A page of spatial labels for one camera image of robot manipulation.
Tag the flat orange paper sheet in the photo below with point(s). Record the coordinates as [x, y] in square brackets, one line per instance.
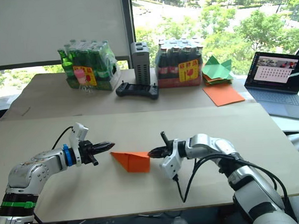
[223, 95]

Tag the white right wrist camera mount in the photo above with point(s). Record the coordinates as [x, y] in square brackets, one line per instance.
[168, 165]

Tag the black handheld controller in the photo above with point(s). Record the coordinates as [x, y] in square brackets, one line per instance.
[136, 90]

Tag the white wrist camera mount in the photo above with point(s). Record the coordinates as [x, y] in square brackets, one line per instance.
[168, 165]
[78, 131]

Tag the green folded paper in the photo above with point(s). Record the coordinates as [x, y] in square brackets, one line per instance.
[215, 68]

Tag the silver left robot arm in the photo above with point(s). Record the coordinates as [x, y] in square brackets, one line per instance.
[30, 171]

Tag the pink-topped clear glass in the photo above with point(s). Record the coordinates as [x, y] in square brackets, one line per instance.
[80, 75]

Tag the dark window frame post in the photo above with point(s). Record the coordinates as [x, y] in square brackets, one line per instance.
[129, 26]

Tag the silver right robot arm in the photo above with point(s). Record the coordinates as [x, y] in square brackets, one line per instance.
[244, 182]

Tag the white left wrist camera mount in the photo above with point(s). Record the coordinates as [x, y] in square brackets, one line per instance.
[78, 131]

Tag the gray perforated tower device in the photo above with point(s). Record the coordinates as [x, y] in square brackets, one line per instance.
[140, 65]

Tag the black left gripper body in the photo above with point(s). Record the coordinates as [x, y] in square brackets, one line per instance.
[85, 150]

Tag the open gray laptop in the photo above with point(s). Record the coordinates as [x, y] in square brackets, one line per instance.
[275, 86]

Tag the shrink-wrapped brown bottle pack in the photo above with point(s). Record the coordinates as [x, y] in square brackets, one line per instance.
[177, 63]

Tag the stack of folded coloured papers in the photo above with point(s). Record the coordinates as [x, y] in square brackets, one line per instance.
[216, 81]

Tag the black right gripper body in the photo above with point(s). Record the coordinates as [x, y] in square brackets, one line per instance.
[170, 149]

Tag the shrink-wrapped green bottle pack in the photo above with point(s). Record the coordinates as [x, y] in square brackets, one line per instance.
[90, 62]

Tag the white roller blind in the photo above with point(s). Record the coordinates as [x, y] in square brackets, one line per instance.
[54, 29]

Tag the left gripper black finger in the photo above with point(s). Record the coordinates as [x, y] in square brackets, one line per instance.
[101, 150]
[102, 145]

